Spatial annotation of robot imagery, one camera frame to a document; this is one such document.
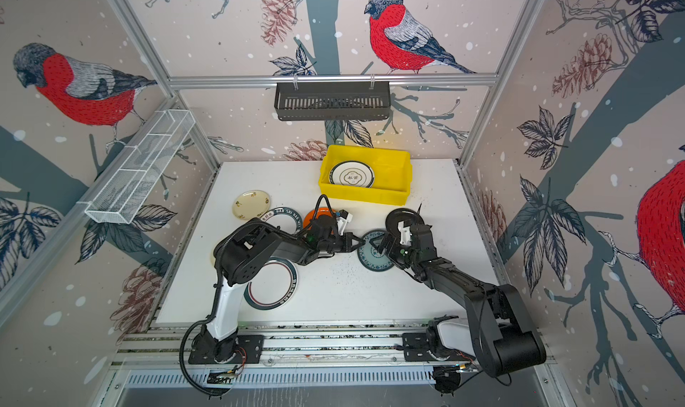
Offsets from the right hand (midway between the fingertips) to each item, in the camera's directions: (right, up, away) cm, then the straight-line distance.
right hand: (379, 243), depth 88 cm
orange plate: (-19, +12, -8) cm, 23 cm away
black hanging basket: (-29, +54, +19) cm, 64 cm away
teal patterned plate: (-3, -5, +3) cm, 7 cm away
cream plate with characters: (-51, +12, +20) cm, 56 cm away
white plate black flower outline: (-9, +25, +27) cm, 38 cm away
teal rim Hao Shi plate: (-36, +7, +14) cm, 39 cm away
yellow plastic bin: (+9, +28, +31) cm, 42 cm away
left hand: (-3, 0, +4) cm, 5 cm away
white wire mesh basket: (-74, +25, -9) cm, 79 cm away
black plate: (+11, +8, +13) cm, 19 cm away
